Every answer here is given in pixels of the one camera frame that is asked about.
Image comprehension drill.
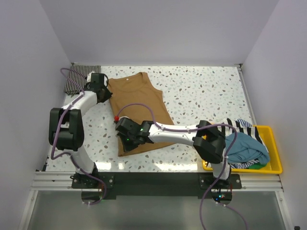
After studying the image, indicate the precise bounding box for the black white striped tank top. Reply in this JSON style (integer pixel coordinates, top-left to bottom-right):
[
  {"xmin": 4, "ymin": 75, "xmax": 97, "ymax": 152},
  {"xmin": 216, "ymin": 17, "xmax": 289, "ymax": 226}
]
[{"xmin": 64, "ymin": 65, "xmax": 101, "ymax": 95}]

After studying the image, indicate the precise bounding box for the tan tank top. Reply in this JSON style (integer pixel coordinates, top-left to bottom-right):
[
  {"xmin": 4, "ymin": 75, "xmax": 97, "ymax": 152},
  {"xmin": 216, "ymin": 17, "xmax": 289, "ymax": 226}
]
[{"xmin": 106, "ymin": 71, "xmax": 176, "ymax": 158}]

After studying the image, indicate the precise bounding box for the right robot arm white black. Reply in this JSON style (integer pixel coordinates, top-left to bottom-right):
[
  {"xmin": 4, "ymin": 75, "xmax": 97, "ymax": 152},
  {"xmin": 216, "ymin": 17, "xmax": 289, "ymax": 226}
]
[{"xmin": 114, "ymin": 116, "xmax": 231, "ymax": 188}]

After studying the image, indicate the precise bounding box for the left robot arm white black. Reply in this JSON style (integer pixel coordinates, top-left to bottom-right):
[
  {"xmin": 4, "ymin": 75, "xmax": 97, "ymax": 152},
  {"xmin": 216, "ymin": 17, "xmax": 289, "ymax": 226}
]
[{"xmin": 48, "ymin": 72, "xmax": 112, "ymax": 188}]

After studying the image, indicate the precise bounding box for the navy white striped tank top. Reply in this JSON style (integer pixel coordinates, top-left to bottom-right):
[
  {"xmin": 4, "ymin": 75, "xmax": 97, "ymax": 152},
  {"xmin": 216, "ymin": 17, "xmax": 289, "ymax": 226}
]
[{"xmin": 218, "ymin": 118, "xmax": 268, "ymax": 150}]

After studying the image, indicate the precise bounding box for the blue tank top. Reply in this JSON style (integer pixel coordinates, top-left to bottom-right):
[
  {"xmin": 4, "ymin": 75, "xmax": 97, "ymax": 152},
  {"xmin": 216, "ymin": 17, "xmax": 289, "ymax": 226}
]
[{"xmin": 227, "ymin": 133, "xmax": 270, "ymax": 165}]

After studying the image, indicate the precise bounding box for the green tank top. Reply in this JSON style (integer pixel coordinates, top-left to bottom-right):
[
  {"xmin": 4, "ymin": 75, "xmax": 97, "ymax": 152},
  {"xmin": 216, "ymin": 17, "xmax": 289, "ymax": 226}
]
[{"xmin": 248, "ymin": 163, "xmax": 266, "ymax": 170}]

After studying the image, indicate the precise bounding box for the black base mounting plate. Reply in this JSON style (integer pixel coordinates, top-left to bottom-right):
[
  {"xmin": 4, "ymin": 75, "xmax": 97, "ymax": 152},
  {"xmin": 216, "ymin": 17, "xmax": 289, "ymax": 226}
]
[{"xmin": 71, "ymin": 171, "xmax": 243, "ymax": 201}]

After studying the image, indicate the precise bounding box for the yellow plastic bin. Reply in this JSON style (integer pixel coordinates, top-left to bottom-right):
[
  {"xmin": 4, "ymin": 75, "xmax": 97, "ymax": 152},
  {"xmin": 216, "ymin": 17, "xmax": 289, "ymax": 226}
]
[{"xmin": 201, "ymin": 125, "xmax": 283, "ymax": 174}]

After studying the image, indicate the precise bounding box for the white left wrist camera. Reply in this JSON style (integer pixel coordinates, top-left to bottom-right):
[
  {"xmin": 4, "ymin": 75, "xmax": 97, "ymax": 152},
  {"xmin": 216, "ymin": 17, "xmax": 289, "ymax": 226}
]
[{"xmin": 86, "ymin": 72, "xmax": 92, "ymax": 83}]

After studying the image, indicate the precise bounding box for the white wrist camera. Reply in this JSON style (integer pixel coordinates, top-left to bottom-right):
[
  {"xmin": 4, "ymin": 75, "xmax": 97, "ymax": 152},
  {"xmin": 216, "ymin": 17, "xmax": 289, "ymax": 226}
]
[
  {"xmin": 114, "ymin": 115, "xmax": 121, "ymax": 123},
  {"xmin": 86, "ymin": 72, "xmax": 92, "ymax": 83}
]

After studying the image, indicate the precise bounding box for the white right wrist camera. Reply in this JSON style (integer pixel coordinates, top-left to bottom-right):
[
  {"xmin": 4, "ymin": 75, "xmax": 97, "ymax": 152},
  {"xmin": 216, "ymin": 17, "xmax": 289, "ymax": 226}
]
[{"xmin": 114, "ymin": 115, "xmax": 121, "ymax": 123}]

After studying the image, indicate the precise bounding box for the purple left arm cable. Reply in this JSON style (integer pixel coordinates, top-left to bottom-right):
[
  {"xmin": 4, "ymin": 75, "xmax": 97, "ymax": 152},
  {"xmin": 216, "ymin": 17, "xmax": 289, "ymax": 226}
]
[{"xmin": 50, "ymin": 68, "xmax": 106, "ymax": 206}]

